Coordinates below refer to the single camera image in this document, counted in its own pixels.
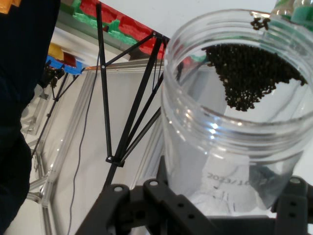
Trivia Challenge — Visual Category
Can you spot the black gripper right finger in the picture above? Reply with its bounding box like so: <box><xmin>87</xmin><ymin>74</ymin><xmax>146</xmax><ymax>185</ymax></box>
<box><xmin>271</xmin><ymin>175</ymin><xmax>313</xmax><ymax>235</ymax></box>

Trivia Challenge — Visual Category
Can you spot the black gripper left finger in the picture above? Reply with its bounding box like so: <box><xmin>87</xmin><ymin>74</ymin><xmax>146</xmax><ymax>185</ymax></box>
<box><xmin>73</xmin><ymin>154</ymin><xmax>213</xmax><ymax>235</ymax></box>

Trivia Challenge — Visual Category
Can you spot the clear plastic jar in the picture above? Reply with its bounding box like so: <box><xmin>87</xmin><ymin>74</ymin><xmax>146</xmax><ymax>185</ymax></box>
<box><xmin>160</xmin><ymin>8</ymin><xmax>313</xmax><ymax>217</ymax></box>

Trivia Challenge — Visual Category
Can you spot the black seeds pile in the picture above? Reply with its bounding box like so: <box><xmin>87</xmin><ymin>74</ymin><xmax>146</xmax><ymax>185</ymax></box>
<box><xmin>201</xmin><ymin>17</ymin><xmax>309</xmax><ymax>112</ymax></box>

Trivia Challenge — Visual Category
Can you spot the black tripod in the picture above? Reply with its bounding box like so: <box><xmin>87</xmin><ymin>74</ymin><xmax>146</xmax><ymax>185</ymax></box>
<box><xmin>95</xmin><ymin>2</ymin><xmax>169</xmax><ymax>187</ymax></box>

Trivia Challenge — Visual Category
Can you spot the blue foam block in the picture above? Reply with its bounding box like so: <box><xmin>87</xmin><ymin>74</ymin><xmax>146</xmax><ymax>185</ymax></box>
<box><xmin>45</xmin><ymin>55</ymin><xmax>86</xmax><ymax>75</ymax></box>

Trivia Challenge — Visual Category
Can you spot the small red foam block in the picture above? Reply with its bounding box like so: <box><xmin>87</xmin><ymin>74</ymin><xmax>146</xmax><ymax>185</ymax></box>
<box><xmin>63</xmin><ymin>52</ymin><xmax>78</xmax><ymax>67</ymax></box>

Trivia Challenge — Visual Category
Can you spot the yellow foam block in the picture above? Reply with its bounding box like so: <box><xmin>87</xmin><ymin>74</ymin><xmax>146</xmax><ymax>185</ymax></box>
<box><xmin>47</xmin><ymin>43</ymin><xmax>66</xmax><ymax>59</ymax></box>

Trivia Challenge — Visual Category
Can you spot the dark navy clothing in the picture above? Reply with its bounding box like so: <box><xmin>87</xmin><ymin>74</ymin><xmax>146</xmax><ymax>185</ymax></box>
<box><xmin>0</xmin><ymin>0</ymin><xmax>61</xmax><ymax>235</ymax></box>

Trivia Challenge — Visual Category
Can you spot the green cap spice bottle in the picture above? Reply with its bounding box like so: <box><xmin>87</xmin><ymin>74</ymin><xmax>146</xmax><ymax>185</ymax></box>
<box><xmin>271</xmin><ymin>0</ymin><xmax>313</xmax><ymax>25</ymax></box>

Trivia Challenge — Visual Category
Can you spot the green foam block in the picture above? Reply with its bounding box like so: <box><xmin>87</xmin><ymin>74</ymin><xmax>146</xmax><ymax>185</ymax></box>
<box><xmin>60</xmin><ymin>0</ymin><xmax>140</xmax><ymax>46</ymax></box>

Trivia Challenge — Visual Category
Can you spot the orange foam block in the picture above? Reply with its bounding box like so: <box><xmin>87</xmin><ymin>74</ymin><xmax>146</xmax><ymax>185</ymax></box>
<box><xmin>0</xmin><ymin>0</ymin><xmax>22</xmax><ymax>14</ymax></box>

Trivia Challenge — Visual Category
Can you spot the aluminium frame structure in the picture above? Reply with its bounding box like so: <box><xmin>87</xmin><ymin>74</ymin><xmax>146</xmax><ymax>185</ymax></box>
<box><xmin>21</xmin><ymin>58</ymin><xmax>169</xmax><ymax>235</ymax></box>

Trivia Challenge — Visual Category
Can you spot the thin black camera stand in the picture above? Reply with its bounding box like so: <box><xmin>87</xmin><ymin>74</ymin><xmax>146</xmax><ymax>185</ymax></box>
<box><xmin>31</xmin><ymin>61</ymin><xmax>81</xmax><ymax>157</ymax></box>

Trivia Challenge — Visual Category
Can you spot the aluminium wall rail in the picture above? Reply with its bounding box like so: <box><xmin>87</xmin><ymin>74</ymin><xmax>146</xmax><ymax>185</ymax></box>
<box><xmin>57</xmin><ymin>11</ymin><xmax>134</xmax><ymax>56</ymax></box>

